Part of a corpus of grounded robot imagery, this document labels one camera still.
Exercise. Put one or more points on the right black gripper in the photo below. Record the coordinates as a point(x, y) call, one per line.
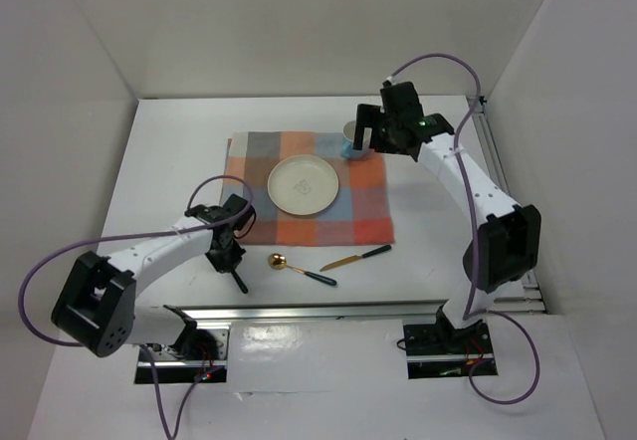
point(371, 115)

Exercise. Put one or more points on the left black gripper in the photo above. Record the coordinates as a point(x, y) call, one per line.
point(232, 259)

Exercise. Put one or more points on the gold fork green handle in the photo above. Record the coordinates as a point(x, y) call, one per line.
point(239, 281)

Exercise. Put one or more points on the light blue mug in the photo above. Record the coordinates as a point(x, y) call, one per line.
point(347, 150)

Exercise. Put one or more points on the checkered orange blue cloth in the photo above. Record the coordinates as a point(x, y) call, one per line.
point(359, 214)

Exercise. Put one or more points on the cream ceramic plate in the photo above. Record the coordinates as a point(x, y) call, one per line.
point(303, 185)

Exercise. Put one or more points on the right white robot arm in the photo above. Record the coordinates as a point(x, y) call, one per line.
point(505, 234)

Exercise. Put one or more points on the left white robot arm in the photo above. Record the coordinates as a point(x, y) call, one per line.
point(97, 308)

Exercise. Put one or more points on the gold spoon green handle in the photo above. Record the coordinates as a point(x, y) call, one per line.
point(279, 262)

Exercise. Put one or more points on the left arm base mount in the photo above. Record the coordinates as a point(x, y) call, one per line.
point(206, 359)

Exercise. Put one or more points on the gold knife green handle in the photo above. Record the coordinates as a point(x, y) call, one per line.
point(355, 258)

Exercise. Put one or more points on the aluminium side rail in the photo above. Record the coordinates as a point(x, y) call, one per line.
point(528, 283)

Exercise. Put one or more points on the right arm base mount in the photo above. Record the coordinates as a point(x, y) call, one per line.
point(428, 356)

